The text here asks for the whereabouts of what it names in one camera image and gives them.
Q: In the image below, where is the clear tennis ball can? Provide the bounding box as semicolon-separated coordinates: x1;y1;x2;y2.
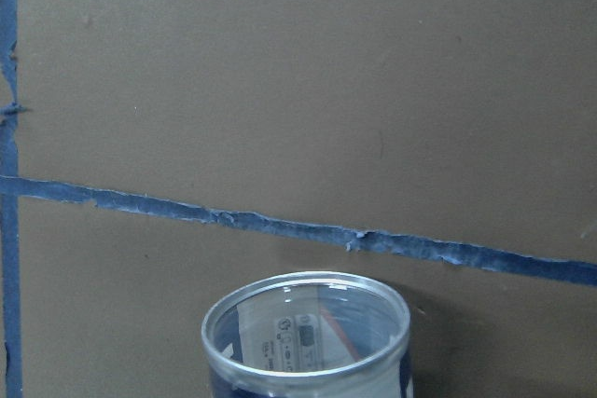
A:
201;271;414;397

